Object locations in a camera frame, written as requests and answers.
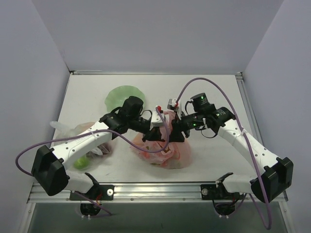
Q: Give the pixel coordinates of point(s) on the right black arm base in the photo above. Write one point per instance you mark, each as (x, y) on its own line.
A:
(224, 203)

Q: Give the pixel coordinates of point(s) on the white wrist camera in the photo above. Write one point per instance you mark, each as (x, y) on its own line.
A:
(159, 118)
(175, 106)

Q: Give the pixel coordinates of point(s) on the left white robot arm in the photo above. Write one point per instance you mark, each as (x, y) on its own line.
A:
(51, 165)

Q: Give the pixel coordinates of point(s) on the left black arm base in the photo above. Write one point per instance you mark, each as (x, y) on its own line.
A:
(91, 201)

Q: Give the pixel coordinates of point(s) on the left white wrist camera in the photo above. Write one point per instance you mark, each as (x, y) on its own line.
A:
(159, 118)

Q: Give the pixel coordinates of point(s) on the green wavy plate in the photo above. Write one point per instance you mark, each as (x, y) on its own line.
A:
(118, 95)

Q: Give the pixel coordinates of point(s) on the aluminium front rail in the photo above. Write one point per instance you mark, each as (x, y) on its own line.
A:
(127, 192)

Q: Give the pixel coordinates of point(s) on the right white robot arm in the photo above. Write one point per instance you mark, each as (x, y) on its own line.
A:
(273, 174)

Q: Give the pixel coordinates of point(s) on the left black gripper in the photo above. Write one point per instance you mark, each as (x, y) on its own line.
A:
(153, 132)

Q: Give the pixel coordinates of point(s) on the pink plastic bag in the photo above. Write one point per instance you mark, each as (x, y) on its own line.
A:
(175, 156)

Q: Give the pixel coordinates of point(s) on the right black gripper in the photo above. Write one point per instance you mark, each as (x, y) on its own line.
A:
(175, 129)

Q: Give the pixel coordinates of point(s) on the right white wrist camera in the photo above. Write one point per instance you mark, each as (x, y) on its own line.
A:
(175, 106)

